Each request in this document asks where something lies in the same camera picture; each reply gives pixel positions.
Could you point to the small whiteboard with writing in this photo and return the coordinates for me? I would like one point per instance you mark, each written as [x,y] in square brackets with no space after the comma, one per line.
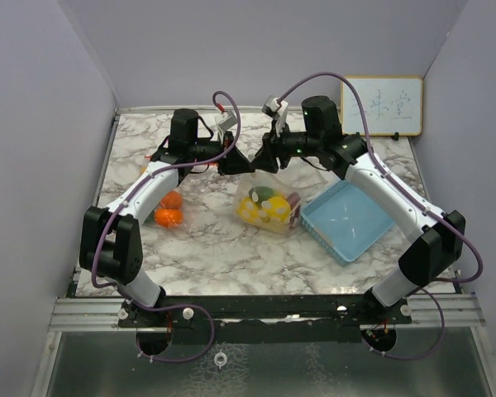
[392,104]

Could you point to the orange toy pumpkin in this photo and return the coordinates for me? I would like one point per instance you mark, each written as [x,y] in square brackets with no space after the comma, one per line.
[172,200]

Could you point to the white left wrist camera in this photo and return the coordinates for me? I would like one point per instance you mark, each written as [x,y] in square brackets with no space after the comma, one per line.
[225,120]

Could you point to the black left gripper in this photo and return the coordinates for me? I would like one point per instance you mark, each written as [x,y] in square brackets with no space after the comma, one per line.
[234,163]

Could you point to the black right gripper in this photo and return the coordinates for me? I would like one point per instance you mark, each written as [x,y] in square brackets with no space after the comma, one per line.
[272,150]

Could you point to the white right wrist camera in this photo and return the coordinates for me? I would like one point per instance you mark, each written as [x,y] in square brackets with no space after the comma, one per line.
[277,109]

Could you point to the yellow toy pepper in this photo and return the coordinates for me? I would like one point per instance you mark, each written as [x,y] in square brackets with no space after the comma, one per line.
[249,212]
[277,212]

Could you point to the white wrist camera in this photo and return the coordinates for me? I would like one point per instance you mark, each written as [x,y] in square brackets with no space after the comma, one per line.
[277,109]
[225,120]

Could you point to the orange toy pepper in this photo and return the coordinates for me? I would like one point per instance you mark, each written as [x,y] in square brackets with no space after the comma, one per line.
[168,217]

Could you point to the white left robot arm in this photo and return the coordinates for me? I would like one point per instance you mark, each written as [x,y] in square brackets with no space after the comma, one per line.
[110,246]

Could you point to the clear zip bag orange zipper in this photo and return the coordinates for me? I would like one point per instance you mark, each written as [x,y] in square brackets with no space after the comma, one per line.
[193,201]

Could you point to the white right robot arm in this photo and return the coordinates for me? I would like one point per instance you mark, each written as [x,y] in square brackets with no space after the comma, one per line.
[434,236]

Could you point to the green orange toy mango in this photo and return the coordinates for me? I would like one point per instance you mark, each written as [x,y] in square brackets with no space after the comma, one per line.
[262,193]

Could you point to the purple toy eggplant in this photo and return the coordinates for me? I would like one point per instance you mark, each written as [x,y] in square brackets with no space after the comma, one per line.
[294,200]

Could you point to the aluminium frame rail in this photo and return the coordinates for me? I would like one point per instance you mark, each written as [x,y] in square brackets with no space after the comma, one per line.
[85,315]

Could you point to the light blue perforated basket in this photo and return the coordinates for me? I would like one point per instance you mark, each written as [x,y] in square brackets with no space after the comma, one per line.
[345,221]

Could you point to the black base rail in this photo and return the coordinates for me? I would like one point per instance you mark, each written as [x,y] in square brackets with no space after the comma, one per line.
[261,319]

